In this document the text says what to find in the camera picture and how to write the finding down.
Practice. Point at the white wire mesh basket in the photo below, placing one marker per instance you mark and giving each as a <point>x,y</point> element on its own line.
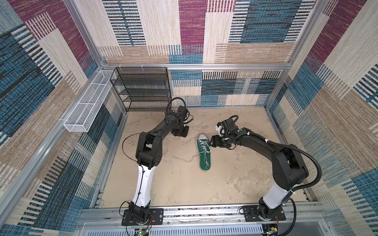
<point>87,108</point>

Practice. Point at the white shoelace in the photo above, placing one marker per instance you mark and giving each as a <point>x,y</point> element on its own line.
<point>187,152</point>

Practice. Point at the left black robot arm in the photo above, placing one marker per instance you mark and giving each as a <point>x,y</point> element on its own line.
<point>149,155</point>

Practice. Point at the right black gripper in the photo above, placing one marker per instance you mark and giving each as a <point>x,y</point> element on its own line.
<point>216,142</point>

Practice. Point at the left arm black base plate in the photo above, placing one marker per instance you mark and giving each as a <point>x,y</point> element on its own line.
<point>143,217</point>

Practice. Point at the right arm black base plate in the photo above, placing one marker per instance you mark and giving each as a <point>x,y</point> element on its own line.
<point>257,213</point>

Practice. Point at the aluminium mounting rail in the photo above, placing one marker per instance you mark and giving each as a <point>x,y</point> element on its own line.
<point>310,219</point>

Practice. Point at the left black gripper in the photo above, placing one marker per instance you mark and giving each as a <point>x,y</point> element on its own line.
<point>184,134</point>

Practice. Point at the green canvas sneaker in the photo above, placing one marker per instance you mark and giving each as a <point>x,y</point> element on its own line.
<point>204,151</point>

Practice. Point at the black wire mesh shelf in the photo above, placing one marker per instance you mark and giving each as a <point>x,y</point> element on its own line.
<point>142,89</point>

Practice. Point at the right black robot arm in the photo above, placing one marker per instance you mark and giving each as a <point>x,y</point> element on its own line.
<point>288,167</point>

